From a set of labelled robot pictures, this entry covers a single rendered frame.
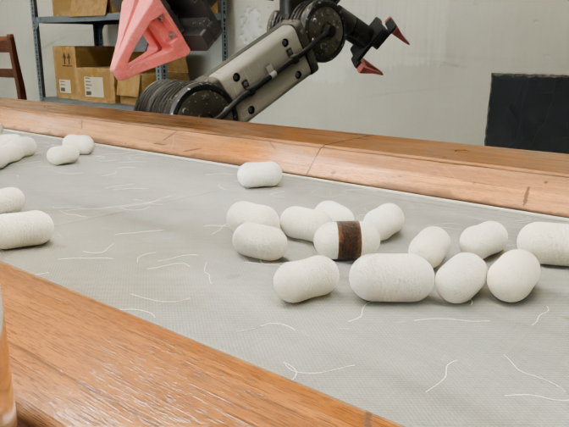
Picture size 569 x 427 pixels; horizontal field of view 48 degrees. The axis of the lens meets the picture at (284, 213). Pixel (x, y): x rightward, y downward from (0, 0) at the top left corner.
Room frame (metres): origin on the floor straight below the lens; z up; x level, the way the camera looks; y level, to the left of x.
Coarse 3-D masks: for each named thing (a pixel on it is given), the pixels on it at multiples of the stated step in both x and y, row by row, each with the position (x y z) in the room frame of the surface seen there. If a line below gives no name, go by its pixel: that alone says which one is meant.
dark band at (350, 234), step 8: (344, 224) 0.31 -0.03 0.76; (352, 224) 0.32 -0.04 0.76; (344, 232) 0.31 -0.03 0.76; (352, 232) 0.31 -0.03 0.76; (360, 232) 0.31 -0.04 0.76; (344, 240) 0.31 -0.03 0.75; (352, 240) 0.31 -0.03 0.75; (360, 240) 0.31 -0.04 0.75; (344, 248) 0.31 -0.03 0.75; (352, 248) 0.31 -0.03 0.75; (360, 248) 0.31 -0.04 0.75; (344, 256) 0.31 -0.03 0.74; (352, 256) 0.31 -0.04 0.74; (360, 256) 0.31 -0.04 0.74
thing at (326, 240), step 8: (328, 224) 0.32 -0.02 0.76; (336, 224) 0.32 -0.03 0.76; (360, 224) 0.32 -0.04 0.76; (368, 224) 0.32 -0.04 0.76; (320, 232) 0.31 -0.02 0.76; (328, 232) 0.31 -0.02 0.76; (336, 232) 0.31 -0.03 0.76; (368, 232) 0.31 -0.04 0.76; (376, 232) 0.31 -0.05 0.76; (320, 240) 0.31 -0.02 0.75; (328, 240) 0.31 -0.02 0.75; (336, 240) 0.31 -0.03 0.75; (368, 240) 0.31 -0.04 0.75; (376, 240) 0.31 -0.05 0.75; (320, 248) 0.31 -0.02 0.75; (328, 248) 0.31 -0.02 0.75; (336, 248) 0.31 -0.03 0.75; (368, 248) 0.31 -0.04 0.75; (376, 248) 0.31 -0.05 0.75; (328, 256) 0.31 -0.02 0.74; (336, 256) 0.31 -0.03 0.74
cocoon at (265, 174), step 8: (240, 168) 0.49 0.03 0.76; (248, 168) 0.48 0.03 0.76; (256, 168) 0.48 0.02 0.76; (264, 168) 0.48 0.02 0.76; (272, 168) 0.49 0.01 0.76; (280, 168) 0.49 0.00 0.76; (240, 176) 0.48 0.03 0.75; (248, 176) 0.48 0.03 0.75; (256, 176) 0.48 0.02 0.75; (264, 176) 0.48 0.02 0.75; (272, 176) 0.48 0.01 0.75; (280, 176) 0.49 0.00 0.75; (248, 184) 0.48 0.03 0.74; (256, 184) 0.48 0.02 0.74; (264, 184) 0.49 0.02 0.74; (272, 184) 0.49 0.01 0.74
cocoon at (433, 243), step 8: (424, 232) 0.31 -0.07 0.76; (432, 232) 0.31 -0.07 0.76; (440, 232) 0.31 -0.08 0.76; (416, 240) 0.30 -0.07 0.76; (424, 240) 0.30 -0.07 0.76; (432, 240) 0.30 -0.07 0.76; (440, 240) 0.30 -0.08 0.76; (448, 240) 0.31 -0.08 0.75; (416, 248) 0.30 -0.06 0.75; (424, 248) 0.29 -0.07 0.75; (432, 248) 0.29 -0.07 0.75; (440, 248) 0.30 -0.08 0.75; (448, 248) 0.31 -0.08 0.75; (424, 256) 0.29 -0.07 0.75; (432, 256) 0.29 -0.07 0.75; (440, 256) 0.30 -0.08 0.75; (432, 264) 0.29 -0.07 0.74
